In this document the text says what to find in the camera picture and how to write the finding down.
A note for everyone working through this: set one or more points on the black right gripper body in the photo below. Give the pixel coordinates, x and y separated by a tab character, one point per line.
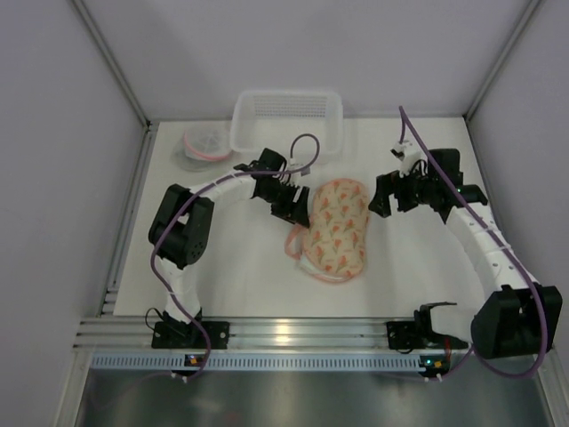
397	192

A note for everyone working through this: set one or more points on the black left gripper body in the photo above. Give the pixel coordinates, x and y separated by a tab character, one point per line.
287	202

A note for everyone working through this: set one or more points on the peach patterned laundry bag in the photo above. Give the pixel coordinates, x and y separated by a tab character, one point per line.
332	248

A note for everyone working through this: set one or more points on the white mesh pink-trimmed laundry bag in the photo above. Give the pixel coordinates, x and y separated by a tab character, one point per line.
200	147

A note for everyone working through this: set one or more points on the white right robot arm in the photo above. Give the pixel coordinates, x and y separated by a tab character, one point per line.
519	316

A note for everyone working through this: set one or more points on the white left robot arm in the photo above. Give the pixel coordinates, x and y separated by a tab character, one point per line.
180	230

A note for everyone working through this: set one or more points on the white plastic basket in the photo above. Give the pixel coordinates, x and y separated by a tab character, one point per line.
273	118

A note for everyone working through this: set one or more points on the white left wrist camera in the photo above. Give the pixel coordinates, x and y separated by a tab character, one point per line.
297	170

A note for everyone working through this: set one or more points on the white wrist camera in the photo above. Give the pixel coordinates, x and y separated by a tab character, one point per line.
297	170
409	153

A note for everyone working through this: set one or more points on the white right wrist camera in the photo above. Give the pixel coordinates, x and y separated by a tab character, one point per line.
409	153

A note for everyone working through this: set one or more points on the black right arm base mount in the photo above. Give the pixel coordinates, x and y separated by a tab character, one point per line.
406	336

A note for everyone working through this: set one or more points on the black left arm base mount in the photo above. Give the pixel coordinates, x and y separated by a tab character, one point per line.
172	334

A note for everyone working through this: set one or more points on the aluminium frame rail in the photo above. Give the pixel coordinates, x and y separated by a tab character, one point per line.
246	334

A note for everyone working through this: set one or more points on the white slotted cable duct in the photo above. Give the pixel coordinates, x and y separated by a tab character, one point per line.
313	362

